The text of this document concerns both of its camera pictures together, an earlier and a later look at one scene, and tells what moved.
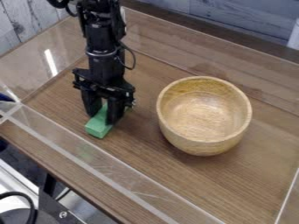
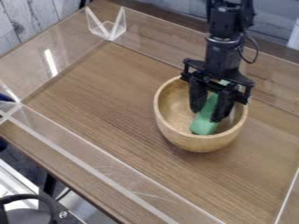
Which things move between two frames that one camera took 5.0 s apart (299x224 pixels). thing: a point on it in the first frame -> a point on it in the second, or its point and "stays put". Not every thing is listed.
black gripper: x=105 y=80 -> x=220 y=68
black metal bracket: x=51 y=206 stays put
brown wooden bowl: x=205 y=114 stays put
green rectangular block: x=98 y=126 -> x=201 y=124
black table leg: x=50 y=185 stays put
